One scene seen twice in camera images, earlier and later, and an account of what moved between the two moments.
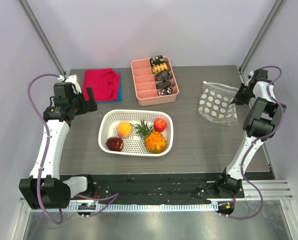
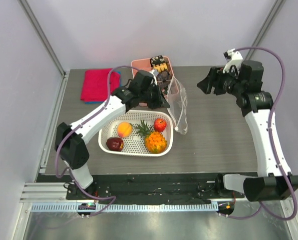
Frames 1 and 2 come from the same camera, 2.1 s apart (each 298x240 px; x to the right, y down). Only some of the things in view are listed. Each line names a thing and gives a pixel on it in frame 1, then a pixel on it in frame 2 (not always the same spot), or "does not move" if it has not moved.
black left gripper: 91,105 → 160,102
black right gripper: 242,92 → 216,82
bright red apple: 160,124 does not move
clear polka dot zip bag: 215,103 → 177,103
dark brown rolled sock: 164,76 does not move
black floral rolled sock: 156,60 does not move
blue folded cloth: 120,90 does not move
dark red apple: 115,143 does not move
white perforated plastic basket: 134,145 does not move
